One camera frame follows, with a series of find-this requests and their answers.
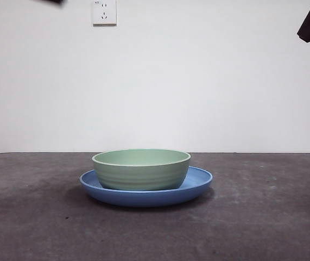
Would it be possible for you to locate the green ribbed bowl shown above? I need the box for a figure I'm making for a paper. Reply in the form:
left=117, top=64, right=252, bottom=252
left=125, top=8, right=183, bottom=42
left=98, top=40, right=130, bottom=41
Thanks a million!
left=91, top=148, right=192, bottom=191

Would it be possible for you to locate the blue plate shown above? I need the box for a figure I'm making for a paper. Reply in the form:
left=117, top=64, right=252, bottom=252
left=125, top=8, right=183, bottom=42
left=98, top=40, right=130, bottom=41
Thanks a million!
left=79, top=166, right=214, bottom=209

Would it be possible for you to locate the white wall socket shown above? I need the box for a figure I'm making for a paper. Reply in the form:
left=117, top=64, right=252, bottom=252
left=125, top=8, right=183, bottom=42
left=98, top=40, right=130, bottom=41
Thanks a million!
left=92, top=0, right=117, bottom=27

